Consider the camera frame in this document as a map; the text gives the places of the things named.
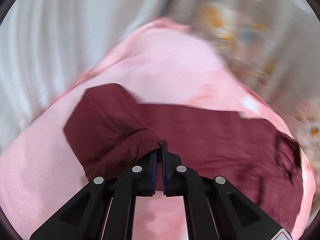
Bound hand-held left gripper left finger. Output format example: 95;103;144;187
29;149;158;240

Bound grey floral quilt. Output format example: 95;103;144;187
170;0;320;166

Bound maroon puffer jacket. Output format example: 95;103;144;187
64;82;304;233

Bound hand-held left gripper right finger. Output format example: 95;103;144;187
161;140;293;240

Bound pink bow-print blanket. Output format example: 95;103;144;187
0;17;316;240

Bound white curtain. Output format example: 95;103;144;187
0;0;176;153

